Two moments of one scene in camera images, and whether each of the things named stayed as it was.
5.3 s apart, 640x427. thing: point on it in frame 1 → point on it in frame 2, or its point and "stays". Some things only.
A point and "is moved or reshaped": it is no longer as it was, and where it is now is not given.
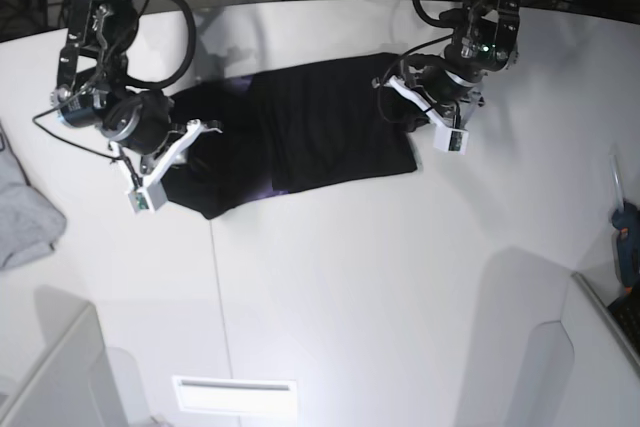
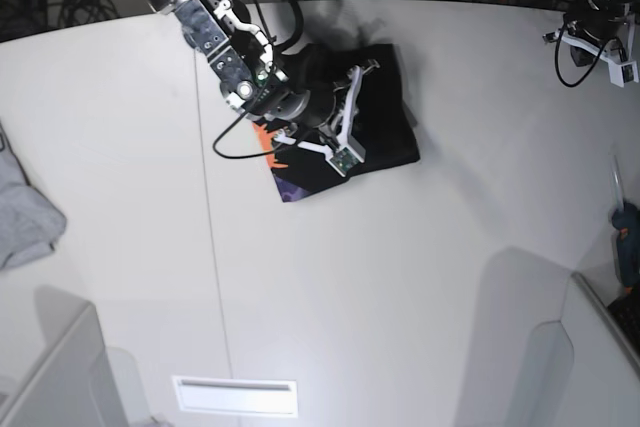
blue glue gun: x=626 y=222 stays
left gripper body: x=143 y=134 → x=321 y=114
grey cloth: x=28 y=225 stays
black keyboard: x=626 y=311 stays
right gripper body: x=448 y=100 → x=612 y=35
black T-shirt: x=290 y=129 is moved or reshaped
